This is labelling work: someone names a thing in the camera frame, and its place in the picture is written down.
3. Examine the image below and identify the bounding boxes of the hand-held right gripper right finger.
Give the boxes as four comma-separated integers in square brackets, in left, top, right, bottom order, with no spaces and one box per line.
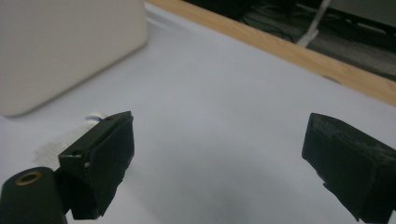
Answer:
[301,112,396,224]

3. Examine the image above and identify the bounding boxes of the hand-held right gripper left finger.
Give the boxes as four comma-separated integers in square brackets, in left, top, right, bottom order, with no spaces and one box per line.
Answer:
[55,110,135,220]

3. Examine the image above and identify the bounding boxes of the white plastic bin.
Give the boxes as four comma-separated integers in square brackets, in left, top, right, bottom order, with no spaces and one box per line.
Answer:
[0,0,149,118]

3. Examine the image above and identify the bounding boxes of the grey metal stand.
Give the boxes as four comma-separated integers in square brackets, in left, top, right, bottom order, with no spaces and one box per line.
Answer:
[295,0,396,48]

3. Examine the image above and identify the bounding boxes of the black floor cable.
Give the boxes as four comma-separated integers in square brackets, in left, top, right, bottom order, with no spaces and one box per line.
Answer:
[241,4,297,43]

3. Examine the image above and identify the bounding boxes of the white shuttlecock with blue band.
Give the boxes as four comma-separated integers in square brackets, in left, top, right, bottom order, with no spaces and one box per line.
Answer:
[34,111,108,169]

